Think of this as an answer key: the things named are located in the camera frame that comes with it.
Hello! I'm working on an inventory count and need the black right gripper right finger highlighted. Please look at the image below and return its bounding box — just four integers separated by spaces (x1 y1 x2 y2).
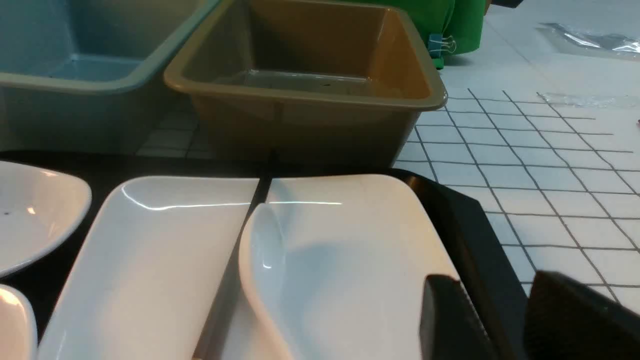
523 270 640 360

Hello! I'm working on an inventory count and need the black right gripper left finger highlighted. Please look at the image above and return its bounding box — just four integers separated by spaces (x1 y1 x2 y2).
419 274 498 360

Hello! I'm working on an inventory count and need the white ceramic soup spoon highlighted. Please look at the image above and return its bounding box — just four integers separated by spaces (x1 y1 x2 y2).
238 203 424 360

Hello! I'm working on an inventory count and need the large white square plate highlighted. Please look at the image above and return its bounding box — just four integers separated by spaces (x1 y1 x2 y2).
37 174 460 360

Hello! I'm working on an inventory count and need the white bowl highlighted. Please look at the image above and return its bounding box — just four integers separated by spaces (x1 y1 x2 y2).
0 161 92 277
0 284 38 360

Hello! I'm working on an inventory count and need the black serving tray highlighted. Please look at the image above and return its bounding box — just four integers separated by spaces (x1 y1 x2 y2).
1 150 528 360

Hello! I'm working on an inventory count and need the clear plastic bag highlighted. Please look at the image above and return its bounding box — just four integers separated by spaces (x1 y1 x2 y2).
541 22 640 56

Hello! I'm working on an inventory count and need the blue binder clip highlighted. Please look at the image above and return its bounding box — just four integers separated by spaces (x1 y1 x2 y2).
426 33 457 70

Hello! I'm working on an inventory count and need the tan plastic bin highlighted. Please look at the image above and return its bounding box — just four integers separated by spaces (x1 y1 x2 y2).
164 0 447 167

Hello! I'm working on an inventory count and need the green backdrop cloth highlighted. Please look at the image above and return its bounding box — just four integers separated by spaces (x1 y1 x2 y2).
350 0 487 57

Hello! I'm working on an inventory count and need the blue plastic bin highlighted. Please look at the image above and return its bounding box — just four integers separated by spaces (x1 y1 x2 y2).
0 0 217 153

